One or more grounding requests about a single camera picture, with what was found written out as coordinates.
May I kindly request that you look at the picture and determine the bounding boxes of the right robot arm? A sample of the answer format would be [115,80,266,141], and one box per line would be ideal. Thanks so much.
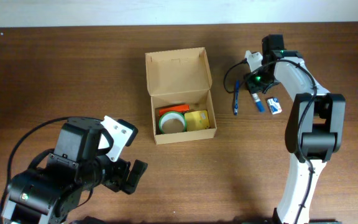
[244,34,346,223]

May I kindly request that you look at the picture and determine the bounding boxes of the black cable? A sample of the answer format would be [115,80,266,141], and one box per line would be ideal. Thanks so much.
[222,58,319,224]
[0,116,105,224]

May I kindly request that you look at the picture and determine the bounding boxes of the green tape roll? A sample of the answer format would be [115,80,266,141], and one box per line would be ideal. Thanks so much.
[158,111,187,134]

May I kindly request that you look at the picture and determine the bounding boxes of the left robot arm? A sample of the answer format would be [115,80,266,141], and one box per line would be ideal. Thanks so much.
[0,116,148,223]

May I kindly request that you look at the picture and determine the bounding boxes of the right black cable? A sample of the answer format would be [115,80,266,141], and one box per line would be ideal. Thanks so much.
[222,58,319,224]

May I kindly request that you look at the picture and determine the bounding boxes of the blue pen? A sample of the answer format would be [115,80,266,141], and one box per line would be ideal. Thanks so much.
[233,80,240,116]

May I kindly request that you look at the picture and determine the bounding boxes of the white blue eraser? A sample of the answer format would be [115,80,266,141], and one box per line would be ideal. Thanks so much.
[267,97,282,114]

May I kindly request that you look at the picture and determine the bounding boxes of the left black cable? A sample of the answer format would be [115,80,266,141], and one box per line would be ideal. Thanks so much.
[0,116,105,224]

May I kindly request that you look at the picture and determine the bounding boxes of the yellow sticky note pad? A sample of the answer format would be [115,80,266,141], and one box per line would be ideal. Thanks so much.
[184,110,210,131]

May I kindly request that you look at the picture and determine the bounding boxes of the brown cardboard box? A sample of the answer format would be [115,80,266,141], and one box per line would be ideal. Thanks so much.
[145,47,217,144]

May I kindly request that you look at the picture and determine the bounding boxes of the blue white marker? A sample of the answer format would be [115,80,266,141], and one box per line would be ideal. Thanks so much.
[251,93,265,113]

